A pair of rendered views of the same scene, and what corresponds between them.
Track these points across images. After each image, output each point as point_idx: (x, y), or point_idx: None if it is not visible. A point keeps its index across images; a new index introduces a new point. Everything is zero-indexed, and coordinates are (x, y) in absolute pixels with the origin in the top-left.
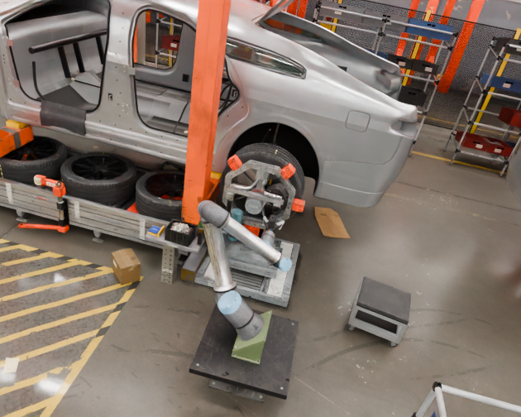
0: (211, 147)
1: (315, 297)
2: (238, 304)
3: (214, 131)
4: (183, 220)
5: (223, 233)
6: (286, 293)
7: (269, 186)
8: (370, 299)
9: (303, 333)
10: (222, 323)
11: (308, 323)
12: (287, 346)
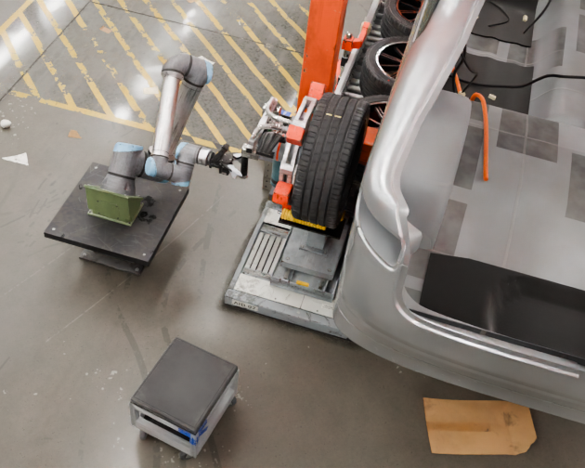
0: (318, 54)
1: (249, 348)
2: (117, 149)
3: (329, 38)
4: None
5: None
6: (241, 296)
7: None
8: (179, 354)
9: (175, 316)
10: (149, 189)
11: (194, 327)
12: (109, 242)
